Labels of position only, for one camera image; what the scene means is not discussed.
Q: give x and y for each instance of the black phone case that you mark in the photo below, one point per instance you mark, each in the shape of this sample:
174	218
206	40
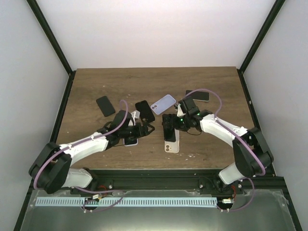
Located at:
146	114

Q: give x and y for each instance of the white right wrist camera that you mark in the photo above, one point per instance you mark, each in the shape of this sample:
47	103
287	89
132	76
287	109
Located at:
179	111

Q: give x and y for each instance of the small lilac phone case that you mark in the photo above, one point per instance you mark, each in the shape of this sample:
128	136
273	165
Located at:
163	104

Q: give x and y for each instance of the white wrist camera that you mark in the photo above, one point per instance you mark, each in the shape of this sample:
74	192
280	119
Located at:
135	115
179	111

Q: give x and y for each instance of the large lilac phone case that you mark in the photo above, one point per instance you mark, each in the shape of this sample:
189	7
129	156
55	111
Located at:
130	142

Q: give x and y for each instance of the dark phone at left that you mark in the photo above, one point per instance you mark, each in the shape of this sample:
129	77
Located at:
105	106

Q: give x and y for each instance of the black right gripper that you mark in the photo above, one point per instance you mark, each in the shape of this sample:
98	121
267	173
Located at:
186	129

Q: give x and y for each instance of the beige phone case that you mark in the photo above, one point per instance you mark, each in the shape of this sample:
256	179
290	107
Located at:
173	147

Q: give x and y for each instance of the silver-edged black phone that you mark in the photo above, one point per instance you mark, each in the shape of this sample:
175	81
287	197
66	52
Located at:
197	95

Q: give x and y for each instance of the light blue slotted strip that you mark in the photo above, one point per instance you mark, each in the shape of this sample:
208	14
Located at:
129	202

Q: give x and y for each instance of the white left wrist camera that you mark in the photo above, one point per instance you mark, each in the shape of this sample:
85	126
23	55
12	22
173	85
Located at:
135	115

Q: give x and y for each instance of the black aluminium frame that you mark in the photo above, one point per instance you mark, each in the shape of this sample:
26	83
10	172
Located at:
151	179

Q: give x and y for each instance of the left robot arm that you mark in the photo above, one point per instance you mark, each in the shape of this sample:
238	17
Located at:
52	170

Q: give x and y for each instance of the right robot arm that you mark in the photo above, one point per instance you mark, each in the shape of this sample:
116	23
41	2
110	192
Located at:
251	152

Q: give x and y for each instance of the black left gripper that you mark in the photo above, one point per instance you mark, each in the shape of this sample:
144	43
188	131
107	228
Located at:
140	133

